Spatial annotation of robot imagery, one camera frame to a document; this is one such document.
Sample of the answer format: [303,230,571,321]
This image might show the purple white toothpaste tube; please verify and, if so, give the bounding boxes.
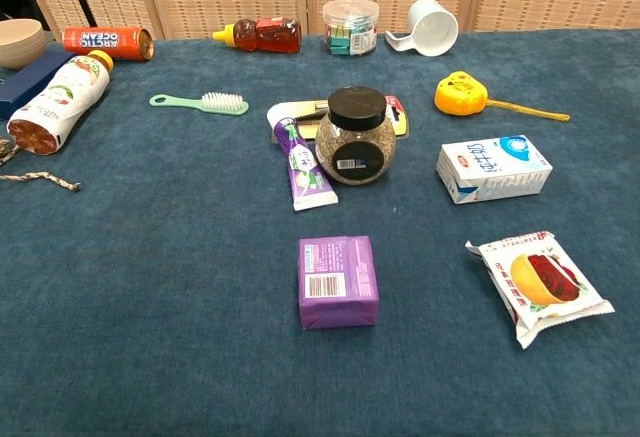
[272,115,340,213]

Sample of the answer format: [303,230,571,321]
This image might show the carded black tool pack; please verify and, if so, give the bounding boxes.
[266,95,411,144]

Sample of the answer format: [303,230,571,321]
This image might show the round glass jar black lid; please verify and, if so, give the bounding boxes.
[314,86,398,187]

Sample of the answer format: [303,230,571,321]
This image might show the purple soap box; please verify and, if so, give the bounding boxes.
[297,235,381,331]

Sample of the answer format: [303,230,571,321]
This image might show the mint green brush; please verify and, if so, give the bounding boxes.
[148,91,250,117]

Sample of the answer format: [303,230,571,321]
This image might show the bear-shaped honey bottle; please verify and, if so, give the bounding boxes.
[211,17,303,55]

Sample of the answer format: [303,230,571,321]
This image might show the white blue milk carton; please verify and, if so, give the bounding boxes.
[435,134,554,206]

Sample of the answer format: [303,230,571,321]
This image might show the yellow tape measure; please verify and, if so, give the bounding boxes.
[433,70,571,123]

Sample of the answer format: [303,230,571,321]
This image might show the clear jar of binder clips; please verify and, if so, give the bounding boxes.
[321,0,381,57]

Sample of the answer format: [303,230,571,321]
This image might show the blue table cloth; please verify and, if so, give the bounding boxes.
[0,29,640,437]

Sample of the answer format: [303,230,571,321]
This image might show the white mug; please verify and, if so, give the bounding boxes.
[384,0,460,58]

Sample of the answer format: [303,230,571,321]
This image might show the white pastry snack packet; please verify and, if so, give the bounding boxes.
[464,230,616,350]

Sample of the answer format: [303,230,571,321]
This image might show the orange Arctic Ocean can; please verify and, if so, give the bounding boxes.
[62,26,155,62]

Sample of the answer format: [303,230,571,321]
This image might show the white drink bottle yellow cap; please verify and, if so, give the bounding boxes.
[6,50,115,157]

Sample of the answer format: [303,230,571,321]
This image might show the navy blue long box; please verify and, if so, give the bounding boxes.
[0,50,76,121]

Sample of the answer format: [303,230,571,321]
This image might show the beige bowl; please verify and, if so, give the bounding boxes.
[0,19,48,71]

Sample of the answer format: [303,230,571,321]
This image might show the braided rope bundle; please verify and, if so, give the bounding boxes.
[0,136,82,194]

